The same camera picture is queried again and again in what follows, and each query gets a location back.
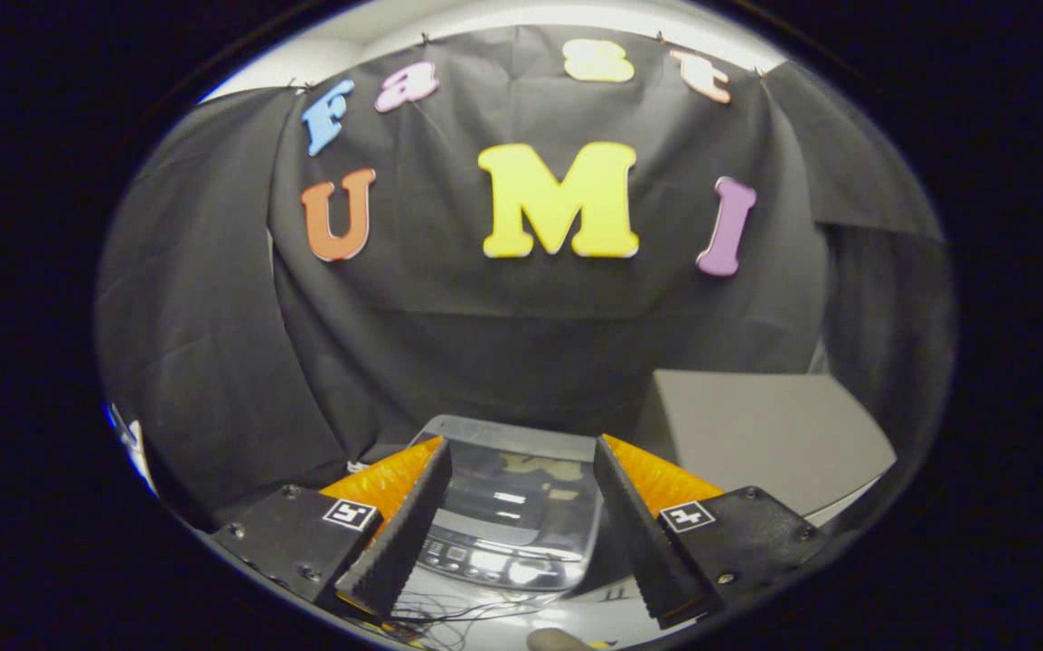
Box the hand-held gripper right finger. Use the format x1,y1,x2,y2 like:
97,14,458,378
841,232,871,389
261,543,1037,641
592,434,830,630

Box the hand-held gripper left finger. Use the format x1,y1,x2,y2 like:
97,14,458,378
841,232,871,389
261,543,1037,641
210,436,453,620

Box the grey washing machine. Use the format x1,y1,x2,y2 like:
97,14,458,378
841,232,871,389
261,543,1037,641
399,414,608,593

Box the dark washing machine lid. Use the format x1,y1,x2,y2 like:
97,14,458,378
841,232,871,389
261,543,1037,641
413,416,604,552

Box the beige cabinet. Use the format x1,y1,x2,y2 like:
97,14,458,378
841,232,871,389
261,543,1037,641
634,369,897,525

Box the thin black cables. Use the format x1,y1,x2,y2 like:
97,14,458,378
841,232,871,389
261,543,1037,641
386,592,550,647

